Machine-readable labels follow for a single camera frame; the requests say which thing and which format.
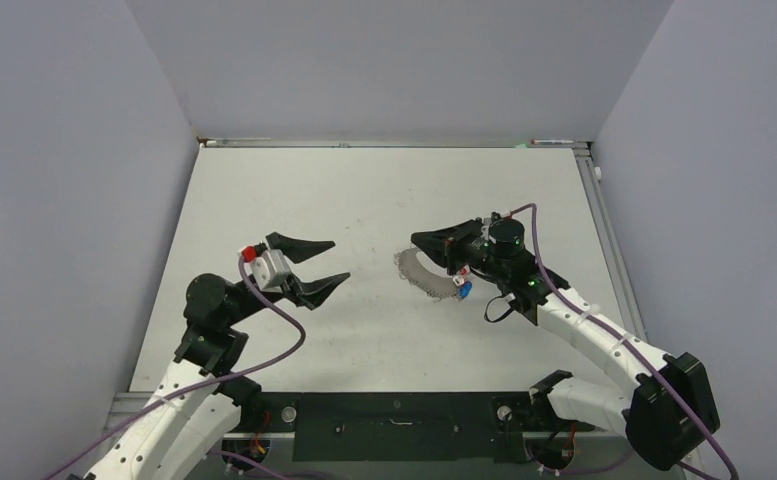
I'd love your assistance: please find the rear aluminium rail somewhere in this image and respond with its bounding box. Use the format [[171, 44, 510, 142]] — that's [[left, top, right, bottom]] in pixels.
[[199, 138, 591, 150]]

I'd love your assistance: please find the purple cable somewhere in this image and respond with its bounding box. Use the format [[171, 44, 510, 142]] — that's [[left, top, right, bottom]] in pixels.
[[507, 203, 740, 480], [40, 254, 330, 480]]

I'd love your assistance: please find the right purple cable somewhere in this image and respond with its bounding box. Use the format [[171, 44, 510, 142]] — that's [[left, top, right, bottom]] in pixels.
[[507, 203, 740, 480]]

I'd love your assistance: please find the aluminium rail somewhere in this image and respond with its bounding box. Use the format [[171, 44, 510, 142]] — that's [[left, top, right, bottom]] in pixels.
[[573, 148, 646, 339], [199, 138, 591, 150], [99, 390, 699, 440]]

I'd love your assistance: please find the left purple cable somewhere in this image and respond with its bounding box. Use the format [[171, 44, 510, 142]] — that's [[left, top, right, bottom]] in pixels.
[[40, 254, 330, 480]]

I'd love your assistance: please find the metal crescent keyring plate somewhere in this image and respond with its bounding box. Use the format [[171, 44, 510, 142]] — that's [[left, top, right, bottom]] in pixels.
[[394, 247, 459, 300]]

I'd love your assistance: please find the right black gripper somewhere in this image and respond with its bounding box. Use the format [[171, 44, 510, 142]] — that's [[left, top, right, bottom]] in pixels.
[[412, 217, 509, 283]]

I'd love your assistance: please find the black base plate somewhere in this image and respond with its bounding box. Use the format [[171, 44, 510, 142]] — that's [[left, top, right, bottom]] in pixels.
[[222, 391, 572, 463]]

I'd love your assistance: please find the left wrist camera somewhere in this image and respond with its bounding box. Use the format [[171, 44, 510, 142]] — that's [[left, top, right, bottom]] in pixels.
[[240, 243, 292, 291]]

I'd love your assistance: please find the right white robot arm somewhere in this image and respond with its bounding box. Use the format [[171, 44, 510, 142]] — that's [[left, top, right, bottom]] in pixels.
[[410, 216, 720, 471]]

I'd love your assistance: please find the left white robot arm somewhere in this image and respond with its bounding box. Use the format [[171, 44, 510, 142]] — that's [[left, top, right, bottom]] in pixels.
[[83, 232, 350, 479]]

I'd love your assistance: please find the front aluminium rail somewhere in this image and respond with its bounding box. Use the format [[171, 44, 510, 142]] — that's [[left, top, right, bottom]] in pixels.
[[99, 390, 699, 440]]

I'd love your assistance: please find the right aluminium rail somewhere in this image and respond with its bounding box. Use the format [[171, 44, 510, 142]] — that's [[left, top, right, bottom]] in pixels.
[[573, 148, 646, 339]]

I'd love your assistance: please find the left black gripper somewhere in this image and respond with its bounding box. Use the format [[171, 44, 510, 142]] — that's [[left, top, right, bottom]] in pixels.
[[224, 234, 349, 326]]

